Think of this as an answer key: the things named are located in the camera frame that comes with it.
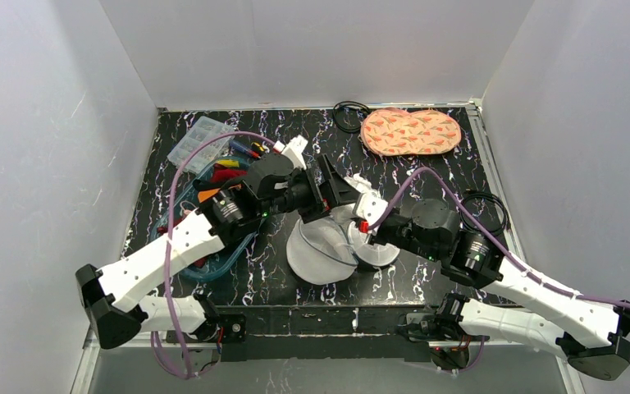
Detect white mesh laundry basket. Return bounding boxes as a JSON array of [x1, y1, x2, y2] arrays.
[[286, 218, 400, 286]]

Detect teal plastic bin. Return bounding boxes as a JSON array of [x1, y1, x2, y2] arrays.
[[173, 156, 257, 282]]

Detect dark red bra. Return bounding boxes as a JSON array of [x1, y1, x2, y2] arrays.
[[209, 165, 247, 184]]

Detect strawberry print mesh laundry bag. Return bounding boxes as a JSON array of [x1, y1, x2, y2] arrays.
[[360, 108, 462, 157]]

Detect orange bra with black straps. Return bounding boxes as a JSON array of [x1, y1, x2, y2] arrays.
[[192, 181, 242, 204]]

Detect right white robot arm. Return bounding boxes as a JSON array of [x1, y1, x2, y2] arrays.
[[355, 197, 630, 381]]

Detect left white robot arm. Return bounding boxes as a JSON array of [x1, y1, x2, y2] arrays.
[[75, 153, 360, 349]]

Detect clear plastic screw organizer box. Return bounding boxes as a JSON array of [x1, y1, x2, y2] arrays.
[[167, 116, 235, 175]]

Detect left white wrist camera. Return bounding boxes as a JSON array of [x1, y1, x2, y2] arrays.
[[273, 135, 308, 169]]

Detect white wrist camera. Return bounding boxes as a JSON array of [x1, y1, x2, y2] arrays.
[[273, 135, 308, 169], [353, 192, 389, 234]]

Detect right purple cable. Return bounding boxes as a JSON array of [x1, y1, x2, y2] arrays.
[[358, 166, 630, 376]]

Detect purple cable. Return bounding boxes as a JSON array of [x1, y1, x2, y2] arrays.
[[150, 131, 284, 380], [358, 166, 630, 376]]

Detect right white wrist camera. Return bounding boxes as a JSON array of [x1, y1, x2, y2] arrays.
[[353, 192, 389, 234]]

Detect black cable coil at right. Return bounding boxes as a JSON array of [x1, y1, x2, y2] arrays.
[[459, 190, 509, 238]]

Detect black cable coil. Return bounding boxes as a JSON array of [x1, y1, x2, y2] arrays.
[[459, 190, 509, 238], [331, 101, 373, 135]]

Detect yellow handled screwdriver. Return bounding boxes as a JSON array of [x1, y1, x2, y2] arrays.
[[215, 143, 267, 167]]

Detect blue red handled screwdriver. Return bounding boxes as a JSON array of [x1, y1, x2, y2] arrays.
[[229, 140, 262, 159]]

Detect black cable coil at back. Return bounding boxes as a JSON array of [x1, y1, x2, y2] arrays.
[[331, 101, 373, 135]]

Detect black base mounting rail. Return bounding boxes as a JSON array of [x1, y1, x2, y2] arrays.
[[165, 304, 490, 364]]

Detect aluminium frame rail right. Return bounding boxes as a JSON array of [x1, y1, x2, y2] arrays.
[[466, 99, 525, 260]]

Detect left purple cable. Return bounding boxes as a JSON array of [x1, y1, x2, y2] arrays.
[[150, 131, 284, 380]]

